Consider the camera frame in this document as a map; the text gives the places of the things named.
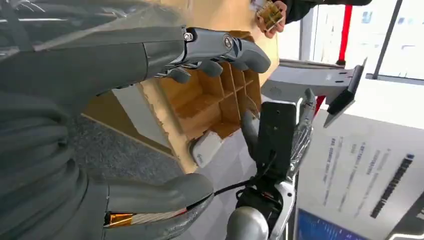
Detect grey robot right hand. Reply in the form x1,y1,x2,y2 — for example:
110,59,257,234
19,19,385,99
241,87,316,181

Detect person's hand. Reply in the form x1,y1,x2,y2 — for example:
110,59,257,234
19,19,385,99
255,0,288,40

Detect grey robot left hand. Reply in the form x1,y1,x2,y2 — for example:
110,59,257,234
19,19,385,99
0,0,273,240

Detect person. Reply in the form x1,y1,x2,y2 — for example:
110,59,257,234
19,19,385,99
284,0,374,25

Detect white kiosk stand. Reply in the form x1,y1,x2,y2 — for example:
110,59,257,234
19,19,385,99
260,57,369,129

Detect white text poster board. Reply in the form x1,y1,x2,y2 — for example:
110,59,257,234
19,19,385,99
295,109,424,240

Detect blue screen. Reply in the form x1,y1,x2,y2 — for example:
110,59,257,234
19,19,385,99
296,208,370,240

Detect white rounded block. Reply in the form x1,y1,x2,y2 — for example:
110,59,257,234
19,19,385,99
189,130,223,169

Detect wooden card box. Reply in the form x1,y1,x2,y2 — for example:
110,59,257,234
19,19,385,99
158,30,263,141

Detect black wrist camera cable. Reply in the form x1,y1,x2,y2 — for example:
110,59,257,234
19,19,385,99
213,150,277,197

